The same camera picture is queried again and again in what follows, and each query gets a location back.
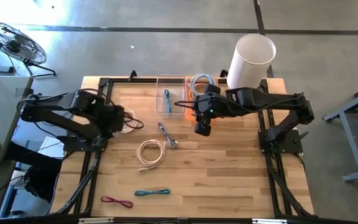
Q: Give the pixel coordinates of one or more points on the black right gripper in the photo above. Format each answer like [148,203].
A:
[208,107]

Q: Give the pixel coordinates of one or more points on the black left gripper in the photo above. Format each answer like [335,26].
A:
[115,121]

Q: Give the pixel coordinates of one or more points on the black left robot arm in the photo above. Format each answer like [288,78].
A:
[73,102]

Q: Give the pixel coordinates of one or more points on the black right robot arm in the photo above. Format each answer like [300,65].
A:
[259,98]

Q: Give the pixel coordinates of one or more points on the orange plastic bin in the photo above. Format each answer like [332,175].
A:
[187,93]

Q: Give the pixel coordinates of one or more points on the clear plastic bin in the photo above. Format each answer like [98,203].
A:
[176,99]

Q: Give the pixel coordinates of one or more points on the white shade lamp wooden base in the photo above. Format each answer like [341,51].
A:
[250,62]

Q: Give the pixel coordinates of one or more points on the black bag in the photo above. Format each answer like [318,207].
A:
[40,183]

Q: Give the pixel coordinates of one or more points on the black floor fan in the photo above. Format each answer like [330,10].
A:
[14,43]

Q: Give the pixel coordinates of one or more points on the black aluminium frame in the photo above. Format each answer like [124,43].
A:
[129,80]

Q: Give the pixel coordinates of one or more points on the silver metal bracket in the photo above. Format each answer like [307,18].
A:
[95,220]
[269,221]

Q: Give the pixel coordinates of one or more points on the grey metal table frame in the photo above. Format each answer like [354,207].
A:
[350,140]

